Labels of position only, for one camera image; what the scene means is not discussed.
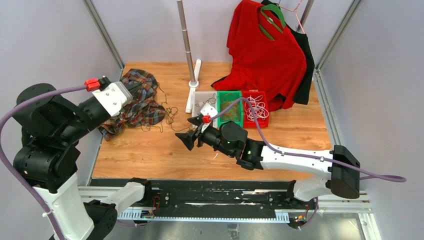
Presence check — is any black t-shirt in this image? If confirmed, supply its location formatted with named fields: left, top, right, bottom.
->
left=258, top=0, right=314, bottom=111

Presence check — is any white thin cable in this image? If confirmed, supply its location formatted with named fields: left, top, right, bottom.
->
left=244, top=94, right=270, bottom=122

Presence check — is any white plastic bin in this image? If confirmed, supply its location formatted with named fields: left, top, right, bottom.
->
left=191, top=91, right=218, bottom=117

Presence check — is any green clothes hanger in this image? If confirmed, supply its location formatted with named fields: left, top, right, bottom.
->
left=258, top=4, right=287, bottom=41

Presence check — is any black thin cable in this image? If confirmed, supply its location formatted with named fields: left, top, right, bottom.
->
left=194, top=94, right=218, bottom=110
left=140, top=82, right=193, bottom=133

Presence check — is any green plastic bin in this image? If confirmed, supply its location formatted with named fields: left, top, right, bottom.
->
left=216, top=91, right=244, bottom=127

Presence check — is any white rack base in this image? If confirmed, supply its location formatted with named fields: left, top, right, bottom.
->
left=185, top=59, right=202, bottom=113

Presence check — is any red t-shirt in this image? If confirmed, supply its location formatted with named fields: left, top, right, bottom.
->
left=211, top=0, right=307, bottom=111

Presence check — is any orange thin cable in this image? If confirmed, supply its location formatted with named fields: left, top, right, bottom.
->
left=220, top=94, right=243, bottom=123

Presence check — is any pink wire hanger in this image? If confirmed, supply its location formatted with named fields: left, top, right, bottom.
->
left=277, top=0, right=305, bottom=34

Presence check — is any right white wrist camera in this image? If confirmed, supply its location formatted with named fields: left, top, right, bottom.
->
left=200, top=103, right=218, bottom=133

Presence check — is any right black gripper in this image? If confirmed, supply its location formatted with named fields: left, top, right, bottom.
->
left=176, top=116, right=235, bottom=159

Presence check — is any plaid flannel shirt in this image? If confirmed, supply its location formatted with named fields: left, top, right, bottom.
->
left=98, top=68, right=166, bottom=141

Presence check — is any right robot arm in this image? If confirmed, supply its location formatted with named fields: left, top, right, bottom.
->
left=176, top=116, right=360, bottom=209

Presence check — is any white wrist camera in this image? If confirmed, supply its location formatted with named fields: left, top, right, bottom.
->
left=200, top=103, right=218, bottom=133
left=92, top=81, right=133, bottom=117

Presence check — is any right silver rack pole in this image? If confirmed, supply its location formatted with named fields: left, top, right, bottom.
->
left=296, top=0, right=315, bottom=34

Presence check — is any silver rack pole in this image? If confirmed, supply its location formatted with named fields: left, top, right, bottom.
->
left=176, top=0, right=197, bottom=87
left=296, top=0, right=315, bottom=34

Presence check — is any red plastic bin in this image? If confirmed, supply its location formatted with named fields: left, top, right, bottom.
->
left=242, top=90, right=270, bottom=128

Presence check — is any aluminium frame rail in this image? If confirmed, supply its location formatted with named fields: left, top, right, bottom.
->
left=79, top=185, right=382, bottom=240

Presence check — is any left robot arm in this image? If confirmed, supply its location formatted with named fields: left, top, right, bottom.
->
left=12, top=78, right=153, bottom=240

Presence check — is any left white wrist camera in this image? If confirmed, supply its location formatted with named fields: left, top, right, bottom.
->
left=92, top=81, right=133, bottom=117

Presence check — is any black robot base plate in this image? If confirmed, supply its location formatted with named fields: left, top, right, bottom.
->
left=120, top=179, right=320, bottom=220

